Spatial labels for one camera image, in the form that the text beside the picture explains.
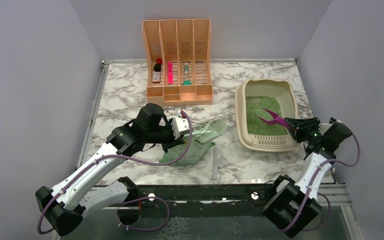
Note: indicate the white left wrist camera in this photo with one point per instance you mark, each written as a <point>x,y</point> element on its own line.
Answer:
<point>180,127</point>

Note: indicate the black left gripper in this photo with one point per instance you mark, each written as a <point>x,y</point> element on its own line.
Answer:
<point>173,142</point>

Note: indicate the green litter bag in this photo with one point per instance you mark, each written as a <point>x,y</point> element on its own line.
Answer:
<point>203,138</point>

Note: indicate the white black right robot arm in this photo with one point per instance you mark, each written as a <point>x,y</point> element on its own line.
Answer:
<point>293,204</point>

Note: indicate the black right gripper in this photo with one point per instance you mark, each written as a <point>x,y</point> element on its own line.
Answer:
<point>301,125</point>

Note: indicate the green white glue stick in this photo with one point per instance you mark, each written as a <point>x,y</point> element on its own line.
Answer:
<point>186,68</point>

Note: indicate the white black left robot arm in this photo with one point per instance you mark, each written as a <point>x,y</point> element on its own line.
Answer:
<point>64,206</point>

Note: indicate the green tape dispenser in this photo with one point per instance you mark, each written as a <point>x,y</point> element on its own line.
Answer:
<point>187,83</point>

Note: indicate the beige litter box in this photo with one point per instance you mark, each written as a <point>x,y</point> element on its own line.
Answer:
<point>272,94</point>

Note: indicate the red white small box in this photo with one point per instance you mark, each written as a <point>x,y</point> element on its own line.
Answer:
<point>156,77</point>

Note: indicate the orange plastic file organizer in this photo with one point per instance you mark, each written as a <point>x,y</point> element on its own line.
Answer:
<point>179,41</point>

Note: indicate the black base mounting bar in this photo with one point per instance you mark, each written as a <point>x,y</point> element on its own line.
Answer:
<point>132,201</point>

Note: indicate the red and black stamp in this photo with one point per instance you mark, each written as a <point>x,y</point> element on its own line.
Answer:
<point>158,65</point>

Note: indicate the purple litter scoop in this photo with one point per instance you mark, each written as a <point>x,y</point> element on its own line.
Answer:
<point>276,119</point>

